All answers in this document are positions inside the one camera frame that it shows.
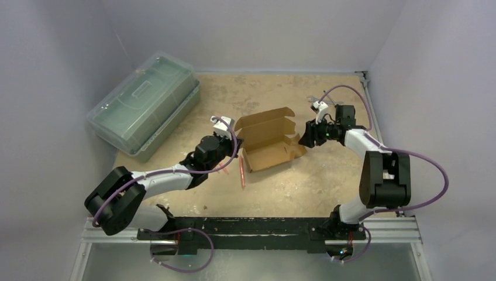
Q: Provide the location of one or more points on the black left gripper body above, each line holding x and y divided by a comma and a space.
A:
226, 147

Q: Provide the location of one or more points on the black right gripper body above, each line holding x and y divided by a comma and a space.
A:
310, 134

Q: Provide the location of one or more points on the red pen with label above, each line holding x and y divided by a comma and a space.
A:
224, 169

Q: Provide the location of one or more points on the brown cardboard box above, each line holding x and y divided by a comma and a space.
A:
270, 139

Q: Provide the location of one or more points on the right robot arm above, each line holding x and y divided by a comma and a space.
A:
385, 181

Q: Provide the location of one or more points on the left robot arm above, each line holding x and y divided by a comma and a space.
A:
116, 202

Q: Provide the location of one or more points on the clear plastic storage box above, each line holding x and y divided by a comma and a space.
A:
140, 113

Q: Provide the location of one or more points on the silver wrench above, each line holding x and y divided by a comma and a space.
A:
328, 100

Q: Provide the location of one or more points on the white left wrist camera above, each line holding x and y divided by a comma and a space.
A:
223, 126

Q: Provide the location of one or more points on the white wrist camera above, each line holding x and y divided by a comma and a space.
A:
321, 109
223, 126

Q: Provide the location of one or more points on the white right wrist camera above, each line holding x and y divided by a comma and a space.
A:
321, 109

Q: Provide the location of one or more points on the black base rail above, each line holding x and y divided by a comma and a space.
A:
243, 233

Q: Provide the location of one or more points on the aluminium frame rail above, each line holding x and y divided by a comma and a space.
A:
118, 257

